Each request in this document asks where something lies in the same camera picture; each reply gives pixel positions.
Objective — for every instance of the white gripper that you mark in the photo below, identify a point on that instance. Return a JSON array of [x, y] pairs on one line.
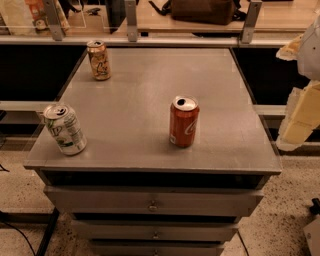
[[310, 53]]

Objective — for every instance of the red coke can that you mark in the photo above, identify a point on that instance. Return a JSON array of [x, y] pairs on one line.
[[184, 113]]

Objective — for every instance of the gold tan soda can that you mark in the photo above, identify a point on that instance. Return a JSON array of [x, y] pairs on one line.
[[99, 61]]

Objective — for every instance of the white green soda can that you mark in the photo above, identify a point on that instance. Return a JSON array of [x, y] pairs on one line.
[[62, 123]]

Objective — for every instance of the metal railing with posts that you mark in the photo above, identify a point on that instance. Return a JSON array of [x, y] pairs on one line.
[[142, 26]]

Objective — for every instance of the brown bag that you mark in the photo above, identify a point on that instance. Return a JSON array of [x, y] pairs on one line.
[[218, 12]]

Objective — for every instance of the grey box at floor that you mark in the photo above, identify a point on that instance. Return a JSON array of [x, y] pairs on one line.
[[312, 230]]

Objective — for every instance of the grey metal drawer cabinet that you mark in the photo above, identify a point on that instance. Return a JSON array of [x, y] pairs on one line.
[[132, 192]]

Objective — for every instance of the orange white package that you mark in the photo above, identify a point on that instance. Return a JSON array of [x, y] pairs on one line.
[[39, 16]]

